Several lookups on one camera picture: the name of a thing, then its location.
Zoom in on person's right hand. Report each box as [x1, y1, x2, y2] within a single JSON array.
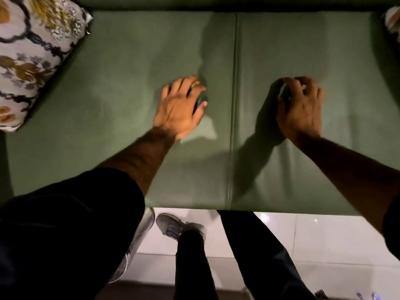
[[276, 76, 325, 148]]

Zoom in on green sofa seat cushion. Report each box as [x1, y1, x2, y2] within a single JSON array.
[[229, 11, 400, 216], [6, 11, 239, 210]]

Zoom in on person's left hand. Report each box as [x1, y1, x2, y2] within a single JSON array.
[[152, 76, 208, 141]]

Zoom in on person's right forearm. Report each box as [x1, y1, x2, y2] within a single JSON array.
[[286, 134, 400, 235]]

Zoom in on grey sneaker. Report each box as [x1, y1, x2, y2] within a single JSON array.
[[156, 213, 206, 242]]

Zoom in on green sofa backrest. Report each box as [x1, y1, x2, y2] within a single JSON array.
[[70, 0, 400, 12]]

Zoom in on black shirt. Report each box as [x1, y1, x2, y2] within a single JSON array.
[[0, 167, 400, 300]]

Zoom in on black trousers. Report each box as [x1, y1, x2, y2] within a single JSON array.
[[173, 210, 317, 300]]

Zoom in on person's left forearm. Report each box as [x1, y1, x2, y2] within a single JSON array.
[[97, 125, 181, 197]]

